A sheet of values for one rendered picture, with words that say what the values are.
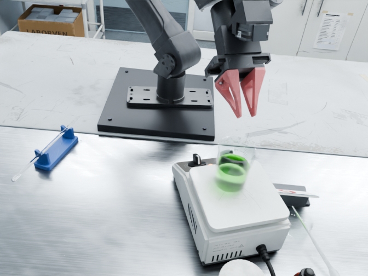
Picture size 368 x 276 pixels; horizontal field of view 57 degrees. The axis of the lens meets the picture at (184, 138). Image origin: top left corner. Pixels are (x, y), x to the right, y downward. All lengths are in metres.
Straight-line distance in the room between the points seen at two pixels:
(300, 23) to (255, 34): 2.46
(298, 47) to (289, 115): 2.22
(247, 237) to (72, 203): 0.29
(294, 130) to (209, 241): 0.42
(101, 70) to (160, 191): 0.47
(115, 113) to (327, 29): 2.48
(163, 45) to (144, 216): 0.34
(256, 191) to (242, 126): 0.30
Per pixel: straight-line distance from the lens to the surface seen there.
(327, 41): 3.11
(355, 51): 3.23
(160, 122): 0.74
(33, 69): 1.01
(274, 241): 0.54
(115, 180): 0.64
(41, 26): 2.72
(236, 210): 0.49
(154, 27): 0.73
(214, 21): 0.63
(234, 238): 0.49
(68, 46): 1.13
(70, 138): 0.72
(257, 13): 0.54
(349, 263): 0.61
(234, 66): 0.57
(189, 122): 0.75
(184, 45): 0.72
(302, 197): 0.62
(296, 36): 3.02
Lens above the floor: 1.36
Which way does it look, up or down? 39 degrees down
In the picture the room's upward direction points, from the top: 5 degrees clockwise
